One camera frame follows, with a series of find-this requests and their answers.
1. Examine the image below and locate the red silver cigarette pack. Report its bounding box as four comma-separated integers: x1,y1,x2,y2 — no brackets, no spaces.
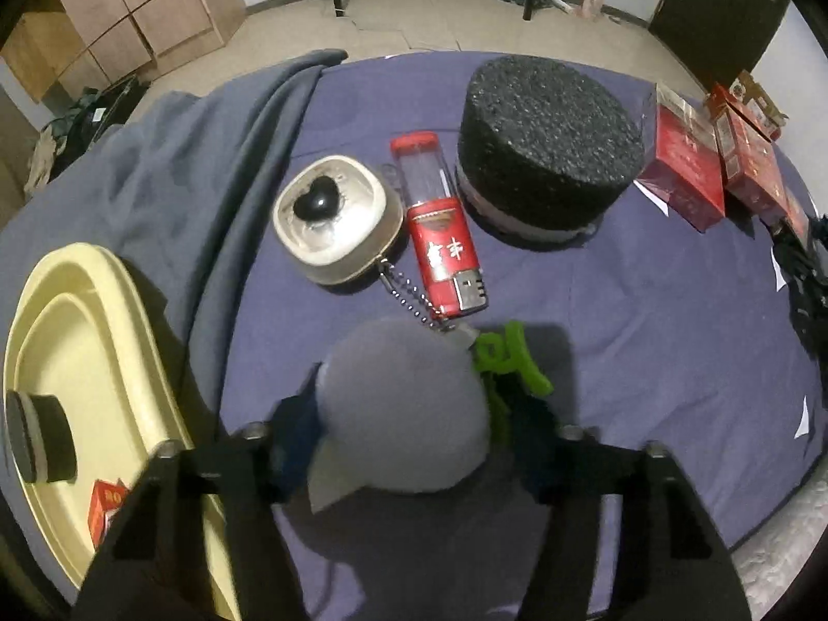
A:
637,83,726,233

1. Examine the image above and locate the grey fluffy pompom keychain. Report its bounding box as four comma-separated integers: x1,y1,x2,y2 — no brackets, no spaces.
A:
304,315,557,513

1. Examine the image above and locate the red lighter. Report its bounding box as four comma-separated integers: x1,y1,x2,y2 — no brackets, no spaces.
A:
390,130,489,320

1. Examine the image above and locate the small red box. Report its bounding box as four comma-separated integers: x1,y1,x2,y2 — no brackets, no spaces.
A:
87,479,129,550

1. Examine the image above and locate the red gold cigarette carton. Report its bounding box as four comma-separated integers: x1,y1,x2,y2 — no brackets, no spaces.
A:
706,84,787,226

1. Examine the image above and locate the small black foam disc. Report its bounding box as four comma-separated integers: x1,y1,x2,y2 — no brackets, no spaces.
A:
4,390,77,484

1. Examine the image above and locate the brown printed cardboard box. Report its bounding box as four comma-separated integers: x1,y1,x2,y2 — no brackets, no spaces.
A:
730,70,789,142

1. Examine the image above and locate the yellow plastic tray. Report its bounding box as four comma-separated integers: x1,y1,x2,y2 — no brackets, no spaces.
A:
2,243,212,601

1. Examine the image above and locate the large black foam cylinder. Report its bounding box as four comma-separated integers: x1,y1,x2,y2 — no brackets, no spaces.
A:
456,55,644,248

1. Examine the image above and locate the purple triangle-pattern bedsheet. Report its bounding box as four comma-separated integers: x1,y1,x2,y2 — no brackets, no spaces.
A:
219,50,828,621

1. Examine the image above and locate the grey blanket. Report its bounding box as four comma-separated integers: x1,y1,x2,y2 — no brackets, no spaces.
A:
2,49,347,443

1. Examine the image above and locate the beige heart compact case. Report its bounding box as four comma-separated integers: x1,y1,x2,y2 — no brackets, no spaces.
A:
271,154,404,287

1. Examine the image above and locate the open black suitcase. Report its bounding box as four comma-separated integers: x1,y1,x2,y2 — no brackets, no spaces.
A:
51,75,149,178

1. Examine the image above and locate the wooden wardrobe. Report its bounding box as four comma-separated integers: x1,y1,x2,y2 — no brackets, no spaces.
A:
2,0,246,102

